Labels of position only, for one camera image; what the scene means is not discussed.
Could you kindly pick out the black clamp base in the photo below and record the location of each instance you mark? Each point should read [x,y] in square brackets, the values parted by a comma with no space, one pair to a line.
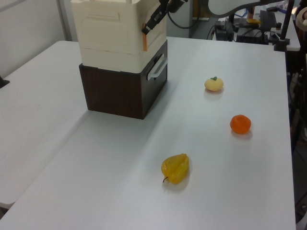
[3,82]

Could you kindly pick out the black flat device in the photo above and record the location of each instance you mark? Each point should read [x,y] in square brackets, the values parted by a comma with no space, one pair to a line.
[251,36]

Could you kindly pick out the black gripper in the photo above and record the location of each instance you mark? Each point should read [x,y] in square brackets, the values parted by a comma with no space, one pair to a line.
[176,5]

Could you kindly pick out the dark brown drawer box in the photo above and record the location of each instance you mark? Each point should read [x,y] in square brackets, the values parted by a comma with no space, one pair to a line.
[112,93]

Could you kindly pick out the pale yellow toy fruit with leaf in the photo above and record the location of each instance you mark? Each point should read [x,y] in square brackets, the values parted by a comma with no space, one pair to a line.
[214,84]

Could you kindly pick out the black pole with table clamp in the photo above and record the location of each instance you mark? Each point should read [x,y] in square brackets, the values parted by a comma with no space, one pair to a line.
[285,28]

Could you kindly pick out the cream cabinet door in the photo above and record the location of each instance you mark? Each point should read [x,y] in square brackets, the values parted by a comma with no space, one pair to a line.
[159,33]

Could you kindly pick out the orange toy mandarin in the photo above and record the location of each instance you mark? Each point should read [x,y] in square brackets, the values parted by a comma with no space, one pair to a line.
[240,124]

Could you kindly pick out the black electronics box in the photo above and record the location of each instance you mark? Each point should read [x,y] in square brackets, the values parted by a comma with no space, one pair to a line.
[223,31]

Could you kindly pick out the yellow toy starfruit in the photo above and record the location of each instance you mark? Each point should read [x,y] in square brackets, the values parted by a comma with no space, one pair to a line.
[176,169]

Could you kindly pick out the cream plastic storage cabinet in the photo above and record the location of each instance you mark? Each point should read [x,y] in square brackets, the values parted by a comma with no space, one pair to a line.
[105,31]

